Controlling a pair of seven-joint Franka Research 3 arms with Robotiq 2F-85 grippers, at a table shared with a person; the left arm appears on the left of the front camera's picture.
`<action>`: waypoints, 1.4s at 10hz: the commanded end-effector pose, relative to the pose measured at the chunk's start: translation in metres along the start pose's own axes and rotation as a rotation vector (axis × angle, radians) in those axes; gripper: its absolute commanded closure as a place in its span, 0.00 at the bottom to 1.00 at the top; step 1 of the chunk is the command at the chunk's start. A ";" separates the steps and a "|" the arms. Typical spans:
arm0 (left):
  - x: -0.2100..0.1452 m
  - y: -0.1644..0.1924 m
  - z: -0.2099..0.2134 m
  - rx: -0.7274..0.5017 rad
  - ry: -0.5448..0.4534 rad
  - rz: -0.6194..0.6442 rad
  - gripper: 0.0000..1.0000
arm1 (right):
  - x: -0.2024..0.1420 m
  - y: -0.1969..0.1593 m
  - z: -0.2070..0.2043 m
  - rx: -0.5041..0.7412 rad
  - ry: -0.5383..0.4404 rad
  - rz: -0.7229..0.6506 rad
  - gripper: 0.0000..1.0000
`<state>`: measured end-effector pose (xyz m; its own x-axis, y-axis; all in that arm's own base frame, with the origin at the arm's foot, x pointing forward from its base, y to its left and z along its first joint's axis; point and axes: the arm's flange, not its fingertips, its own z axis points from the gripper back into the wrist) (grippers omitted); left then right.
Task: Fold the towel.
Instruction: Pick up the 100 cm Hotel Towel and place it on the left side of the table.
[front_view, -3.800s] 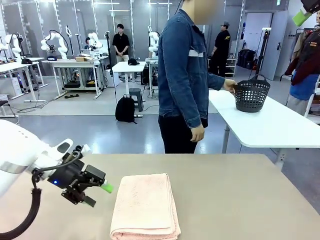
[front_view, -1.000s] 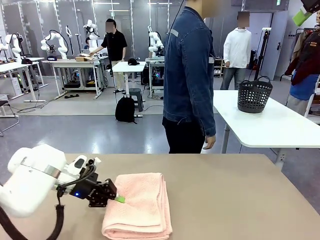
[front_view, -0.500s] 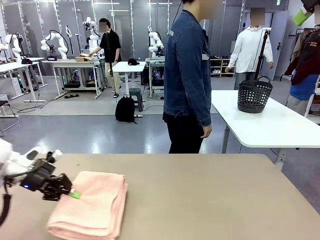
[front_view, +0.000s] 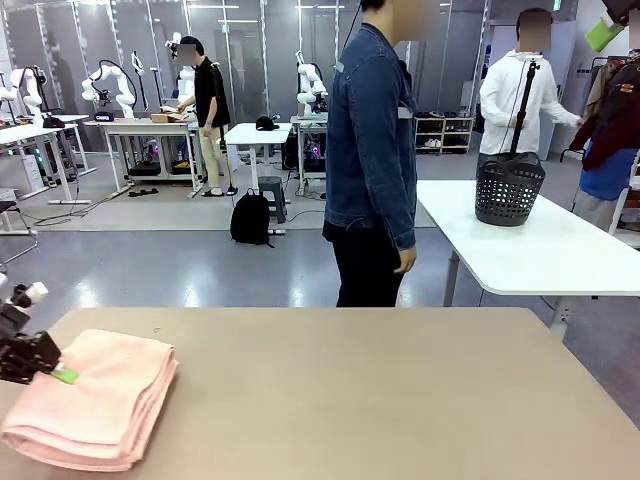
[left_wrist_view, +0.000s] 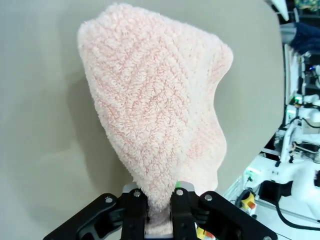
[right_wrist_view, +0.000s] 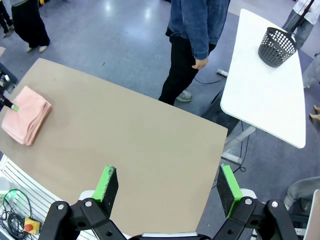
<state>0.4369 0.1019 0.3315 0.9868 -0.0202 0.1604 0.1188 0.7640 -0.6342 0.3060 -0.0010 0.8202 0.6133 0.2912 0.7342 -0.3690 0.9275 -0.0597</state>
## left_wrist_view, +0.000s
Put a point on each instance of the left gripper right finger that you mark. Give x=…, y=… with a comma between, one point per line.
x=182, y=215

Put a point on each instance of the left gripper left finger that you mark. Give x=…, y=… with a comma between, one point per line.
x=132, y=215

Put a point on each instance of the pink terry towel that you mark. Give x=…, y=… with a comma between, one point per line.
x=150, y=100

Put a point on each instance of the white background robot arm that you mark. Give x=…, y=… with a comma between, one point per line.
x=300, y=180

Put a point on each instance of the yellow red emergency stop button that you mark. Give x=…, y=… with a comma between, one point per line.
x=248, y=202

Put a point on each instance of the person in denim jacket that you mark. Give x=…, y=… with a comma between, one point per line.
x=307, y=37

